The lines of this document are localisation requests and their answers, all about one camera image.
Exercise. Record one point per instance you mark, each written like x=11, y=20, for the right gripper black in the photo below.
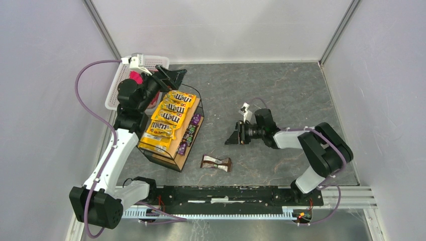
x=240, y=132

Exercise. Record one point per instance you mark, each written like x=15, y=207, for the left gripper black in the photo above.
x=163, y=79

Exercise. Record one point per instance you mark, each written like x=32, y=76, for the yellow candy bag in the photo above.
x=161, y=129
x=181, y=97
x=174, y=106
x=157, y=144
x=173, y=118

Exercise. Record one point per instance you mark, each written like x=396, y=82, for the brown candy bag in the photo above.
x=211, y=162

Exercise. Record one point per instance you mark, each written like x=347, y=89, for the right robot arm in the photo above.
x=326, y=152

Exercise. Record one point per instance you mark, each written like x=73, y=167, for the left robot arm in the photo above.
x=97, y=202

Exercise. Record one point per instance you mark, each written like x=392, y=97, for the yellow candy bag on shelf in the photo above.
x=181, y=97

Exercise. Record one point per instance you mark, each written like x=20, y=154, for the small purple candy bag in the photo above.
x=196, y=118

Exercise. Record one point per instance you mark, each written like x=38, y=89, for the pink cloth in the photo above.
x=137, y=77

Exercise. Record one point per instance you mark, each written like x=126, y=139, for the white plastic basket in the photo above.
x=123, y=73

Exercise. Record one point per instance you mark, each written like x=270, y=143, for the left corner aluminium profile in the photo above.
x=102, y=28

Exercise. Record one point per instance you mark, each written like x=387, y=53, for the corner aluminium profile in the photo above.
x=339, y=31
x=102, y=28

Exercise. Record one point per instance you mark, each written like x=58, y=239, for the right corner aluminium profile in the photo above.
x=339, y=31

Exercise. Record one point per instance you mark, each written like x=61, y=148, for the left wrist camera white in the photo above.
x=136, y=63

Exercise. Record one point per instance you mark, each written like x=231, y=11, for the wooden wire shelf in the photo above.
x=171, y=159

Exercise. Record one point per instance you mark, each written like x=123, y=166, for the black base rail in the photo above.
x=221, y=200

